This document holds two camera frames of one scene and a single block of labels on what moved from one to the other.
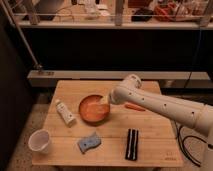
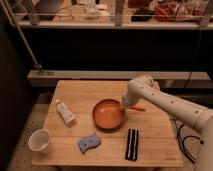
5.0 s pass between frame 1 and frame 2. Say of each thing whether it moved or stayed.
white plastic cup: stayed
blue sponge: stayed
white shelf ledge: stayed
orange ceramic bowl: moved
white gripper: moved
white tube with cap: stayed
